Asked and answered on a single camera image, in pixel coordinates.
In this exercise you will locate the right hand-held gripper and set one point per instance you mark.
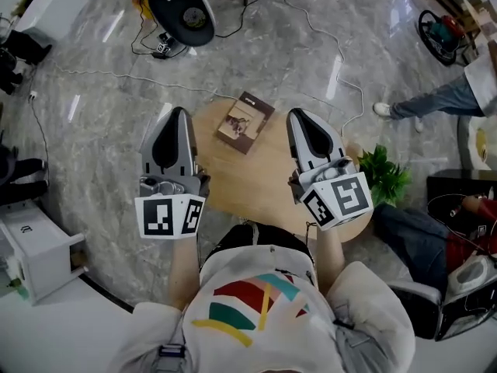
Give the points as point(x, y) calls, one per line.
point(341, 200)

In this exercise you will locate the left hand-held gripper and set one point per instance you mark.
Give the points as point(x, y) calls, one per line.
point(159, 216)

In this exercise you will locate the brown book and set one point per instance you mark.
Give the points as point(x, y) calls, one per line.
point(244, 124)

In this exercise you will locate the person's left forearm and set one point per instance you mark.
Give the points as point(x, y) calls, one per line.
point(184, 270)

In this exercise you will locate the person's right forearm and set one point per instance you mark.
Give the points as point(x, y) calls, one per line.
point(330, 262)

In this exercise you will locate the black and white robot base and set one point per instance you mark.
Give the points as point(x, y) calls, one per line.
point(182, 10)

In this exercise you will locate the green potted plant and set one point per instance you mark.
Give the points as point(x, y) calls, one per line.
point(384, 177)

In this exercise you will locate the round wooden table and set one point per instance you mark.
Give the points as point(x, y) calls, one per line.
point(248, 185)

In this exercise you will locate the person's black trousers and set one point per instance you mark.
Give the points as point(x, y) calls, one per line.
point(272, 237)

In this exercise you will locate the small black marker device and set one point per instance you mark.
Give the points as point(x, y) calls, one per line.
point(163, 48)

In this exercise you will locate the black low table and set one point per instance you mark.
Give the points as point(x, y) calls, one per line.
point(446, 185)

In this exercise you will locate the white plug adapter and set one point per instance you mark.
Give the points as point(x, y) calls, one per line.
point(32, 95)

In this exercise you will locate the cream armchair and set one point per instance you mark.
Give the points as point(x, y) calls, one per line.
point(471, 142)

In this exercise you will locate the white cabinet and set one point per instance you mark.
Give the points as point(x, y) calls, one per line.
point(35, 251)

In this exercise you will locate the green and red power tool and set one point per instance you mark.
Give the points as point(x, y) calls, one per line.
point(444, 27)

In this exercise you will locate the person's white patterned shirt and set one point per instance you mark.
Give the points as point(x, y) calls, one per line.
point(279, 325)

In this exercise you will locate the white box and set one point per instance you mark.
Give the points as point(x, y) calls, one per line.
point(54, 8)

